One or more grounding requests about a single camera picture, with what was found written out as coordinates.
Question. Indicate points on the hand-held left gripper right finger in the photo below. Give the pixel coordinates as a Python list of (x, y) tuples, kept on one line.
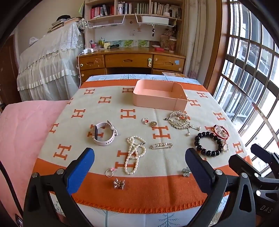
[(198, 172)]

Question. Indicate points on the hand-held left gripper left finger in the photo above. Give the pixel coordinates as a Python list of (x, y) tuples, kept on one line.
[(81, 170)]

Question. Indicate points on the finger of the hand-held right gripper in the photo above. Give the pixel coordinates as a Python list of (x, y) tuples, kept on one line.
[(261, 151), (239, 162)]

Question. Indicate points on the small butterfly hair clip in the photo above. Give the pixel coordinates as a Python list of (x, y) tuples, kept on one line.
[(118, 184)]

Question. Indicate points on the pink band smart watch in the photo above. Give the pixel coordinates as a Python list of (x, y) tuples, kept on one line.
[(104, 124)]

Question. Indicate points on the silver rhinestone hair comb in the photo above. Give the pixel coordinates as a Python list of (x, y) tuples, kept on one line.
[(178, 124)]

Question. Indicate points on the pink storage box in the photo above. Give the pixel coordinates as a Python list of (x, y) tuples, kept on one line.
[(152, 102)]

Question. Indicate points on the silver flower brooch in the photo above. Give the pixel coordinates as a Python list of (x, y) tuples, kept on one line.
[(186, 172)]

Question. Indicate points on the orange and beige blanket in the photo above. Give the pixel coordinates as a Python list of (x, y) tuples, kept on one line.
[(104, 157)]

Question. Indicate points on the pearl safety pin brooch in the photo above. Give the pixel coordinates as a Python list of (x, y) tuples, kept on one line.
[(160, 145)]

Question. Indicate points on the gold pendant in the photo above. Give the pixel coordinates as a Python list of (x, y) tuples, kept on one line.
[(153, 123)]

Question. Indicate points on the pink blanket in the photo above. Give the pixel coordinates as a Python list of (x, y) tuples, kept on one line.
[(21, 135)]

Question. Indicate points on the window with metal grille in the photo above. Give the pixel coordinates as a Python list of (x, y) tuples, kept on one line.
[(239, 61)]

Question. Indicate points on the orange snack box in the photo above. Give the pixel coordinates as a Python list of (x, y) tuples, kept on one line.
[(174, 74)]

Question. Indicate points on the white lace cover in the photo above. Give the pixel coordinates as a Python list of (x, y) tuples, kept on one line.
[(48, 65)]

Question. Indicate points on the white charger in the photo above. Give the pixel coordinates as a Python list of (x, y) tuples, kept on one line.
[(88, 50)]

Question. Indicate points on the wooden desk with drawers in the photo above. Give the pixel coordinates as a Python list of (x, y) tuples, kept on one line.
[(128, 60)]

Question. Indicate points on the green drawer child lock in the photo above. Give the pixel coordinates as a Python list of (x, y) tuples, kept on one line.
[(149, 62)]

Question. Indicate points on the brown wooden door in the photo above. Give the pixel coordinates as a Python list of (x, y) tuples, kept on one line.
[(8, 72)]

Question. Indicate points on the pale floral curtain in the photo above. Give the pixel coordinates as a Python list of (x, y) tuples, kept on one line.
[(196, 43)]

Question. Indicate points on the black flashlight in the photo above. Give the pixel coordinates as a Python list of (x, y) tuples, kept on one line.
[(113, 46)]

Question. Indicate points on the red box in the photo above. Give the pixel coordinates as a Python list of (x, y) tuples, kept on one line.
[(159, 49)]

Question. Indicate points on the floral paper cup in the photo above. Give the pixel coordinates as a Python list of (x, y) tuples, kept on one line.
[(171, 44)]

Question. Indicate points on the wooden bookshelf hutch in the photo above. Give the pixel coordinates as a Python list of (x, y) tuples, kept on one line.
[(89, 32)]

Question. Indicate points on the stack of books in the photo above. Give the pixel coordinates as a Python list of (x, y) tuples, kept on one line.
[(58, 24)]

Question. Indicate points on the white plastic tray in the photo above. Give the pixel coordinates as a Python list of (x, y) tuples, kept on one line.
[(154, 20)]

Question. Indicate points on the row of books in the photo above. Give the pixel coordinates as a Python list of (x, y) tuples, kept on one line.
[(141, 8)]

